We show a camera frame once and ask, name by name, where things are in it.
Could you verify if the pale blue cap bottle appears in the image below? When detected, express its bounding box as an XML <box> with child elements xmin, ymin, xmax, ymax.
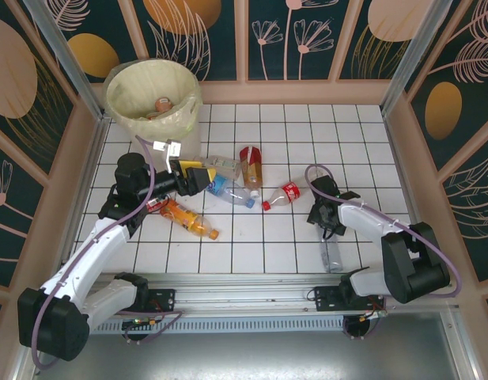
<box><xmin>320</xmin><ymin>233</ymin><xmax>343</xmax><ymax>273</ymax></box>

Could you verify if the white label clear bottle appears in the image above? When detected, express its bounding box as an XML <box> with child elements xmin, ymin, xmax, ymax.
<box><xmin>193</xmin><ymin>155</ymin><xmax>244</xmax><ymax>181</ymax></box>

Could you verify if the blue cap water bottle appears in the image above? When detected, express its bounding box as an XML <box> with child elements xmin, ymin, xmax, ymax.
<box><xmin>206</xmin><ymin>173</ymin><xmax>255</xmax><ymax>210</ymax></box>

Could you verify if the large orange juice bottle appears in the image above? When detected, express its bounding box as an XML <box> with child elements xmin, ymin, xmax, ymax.
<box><xmin>159</xmin><ymin>197</ymin><xmax>220</xmax><ymax>241</ymax></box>

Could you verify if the red label cola bottle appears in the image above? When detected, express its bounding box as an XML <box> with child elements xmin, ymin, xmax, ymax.
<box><xmin>261</xmin><ymin>180</ymin><xmax>302</xmax><ymax>212</ymax></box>

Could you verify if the red label tea bottle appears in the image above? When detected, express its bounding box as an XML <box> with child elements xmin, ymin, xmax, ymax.
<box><xmin>238</xmin><ymin>145</ymin><xmax>264</xmax><ymax>198</ymax></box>

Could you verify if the white waste bin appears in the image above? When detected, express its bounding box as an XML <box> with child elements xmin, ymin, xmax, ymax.
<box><xmin>104</xmin><ymin>59</ymin><xmax>204</xmax><ymax>172</ymax></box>

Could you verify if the pale yellow bin liner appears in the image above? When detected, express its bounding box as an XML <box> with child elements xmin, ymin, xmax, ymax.
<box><xmin>104</xmin><ymin>59</ymin><xmax>204</xmax><ymax>143</ymax></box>

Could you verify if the grey metal sheet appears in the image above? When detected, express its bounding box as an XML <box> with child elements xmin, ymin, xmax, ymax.
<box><xmin>13</xmin><ymin>332</ymin><xmax>478</xmax><ymax>380</ymax></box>

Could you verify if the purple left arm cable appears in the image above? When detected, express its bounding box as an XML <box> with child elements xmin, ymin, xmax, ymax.
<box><xmin>31</xmin><ymin>135</ymin><xmax>184</xmax><ymax>370</ymax></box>

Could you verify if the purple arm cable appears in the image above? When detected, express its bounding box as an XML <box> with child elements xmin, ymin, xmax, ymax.
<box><xmin>305</xmin><ymin>164</ymin><xmax>462</xmax><ymax>341</ymax></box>
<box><xmin>31</xmin><ymin>135</ymin><xmax>184</xmax><ymax>370</ymax></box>

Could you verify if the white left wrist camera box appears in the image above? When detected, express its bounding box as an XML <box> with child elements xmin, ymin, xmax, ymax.
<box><xmin>152</xmin><ymin>138</ymin><xmax>184</xmax><ymax>174</ymax></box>

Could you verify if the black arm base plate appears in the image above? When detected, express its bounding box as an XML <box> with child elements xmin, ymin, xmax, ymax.
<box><xmin>104</xmin><ymin>287</ymin><xmax>177</xmax><ymax>316</ymax></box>
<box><xmin>313</xmin><ymin>283</ymin><xmax>387</xmax><ymax>314</ymax></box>

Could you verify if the small circuit board with wires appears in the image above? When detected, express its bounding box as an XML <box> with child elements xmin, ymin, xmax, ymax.
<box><xmin>122</xmin><ymin>316</ymin><xmax>165</xmax><ymax>344</ymax></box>
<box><xmin>343</xmin><ymin>312</ymin><xmax>387</xmax><ymax>340</ymax></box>

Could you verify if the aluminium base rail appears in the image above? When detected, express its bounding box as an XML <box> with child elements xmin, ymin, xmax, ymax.
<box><xmin>28</xmin><ymin>272</ymin><xmax>464</xmax><ymax>317</ymax></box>

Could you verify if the slotted grey cable duct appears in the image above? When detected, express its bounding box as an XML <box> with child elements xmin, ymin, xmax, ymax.
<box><xmin>44</xmin><ymin>318</ymin><xmax>350</xmax><ymax>336</ymax></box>

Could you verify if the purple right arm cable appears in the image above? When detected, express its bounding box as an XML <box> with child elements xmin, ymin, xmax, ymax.
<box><xmin>305</xmin><ymin>164</ymin><xmax>462</xmax><ymax>341</ymax></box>

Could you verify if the aluminium frame post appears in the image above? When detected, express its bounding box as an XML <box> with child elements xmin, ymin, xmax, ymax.
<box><xmin>24</xmin><ymin>0</ymin><xmax>106</xmax><ymax>120</ymax></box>
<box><xmin>381</xmin><ymin>0</ymin><xmax>454</xmax><ymax>116</ymax></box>

